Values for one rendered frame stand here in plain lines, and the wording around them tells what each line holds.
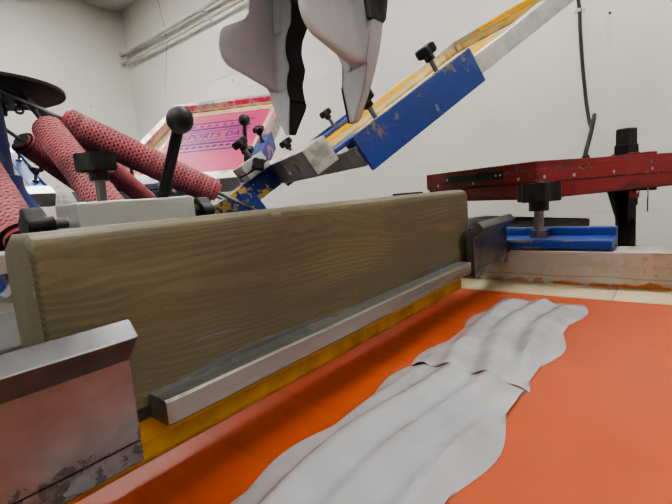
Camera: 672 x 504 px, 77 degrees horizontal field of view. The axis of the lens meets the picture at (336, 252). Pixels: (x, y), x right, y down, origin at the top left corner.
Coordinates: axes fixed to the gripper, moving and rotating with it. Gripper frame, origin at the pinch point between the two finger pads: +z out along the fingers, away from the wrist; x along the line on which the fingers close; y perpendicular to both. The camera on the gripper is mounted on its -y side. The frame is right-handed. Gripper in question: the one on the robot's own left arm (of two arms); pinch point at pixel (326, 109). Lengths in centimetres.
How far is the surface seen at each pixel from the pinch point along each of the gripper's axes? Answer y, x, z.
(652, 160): -120, 14, 5
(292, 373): 6.3, 1.0, 15.1
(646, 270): -25.2, 16.0, 14.8
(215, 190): -31, -55, 3
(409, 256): -5.9, 2.1, 10.6
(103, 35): -186, -410, -158
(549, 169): -89, -5, 5
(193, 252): 12.1, 1.9, 7.2
